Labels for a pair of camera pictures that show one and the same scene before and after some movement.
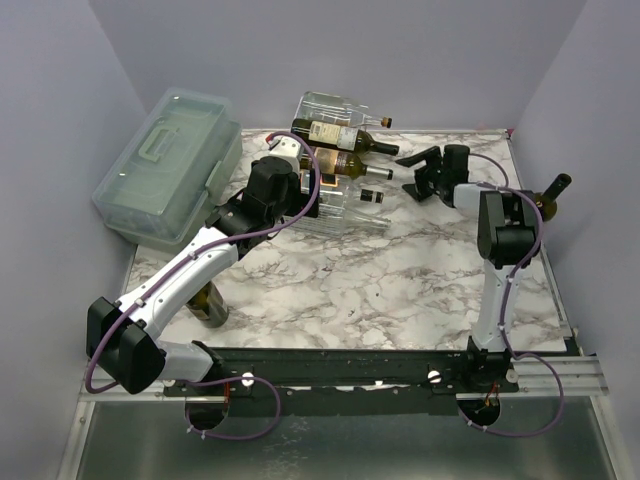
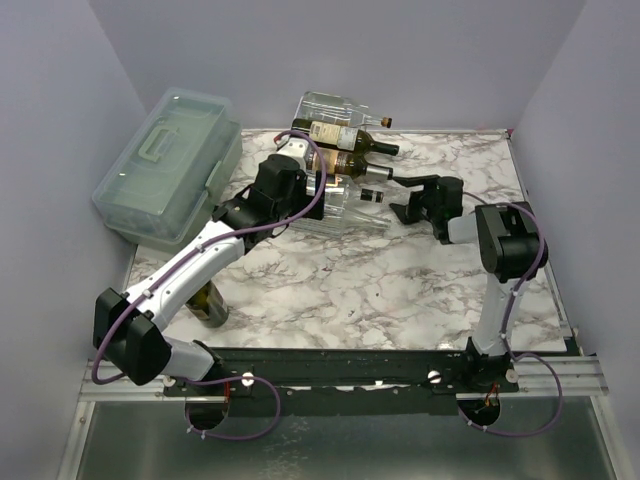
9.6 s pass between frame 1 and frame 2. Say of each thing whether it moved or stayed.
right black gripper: moved
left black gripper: stayed
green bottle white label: stayed
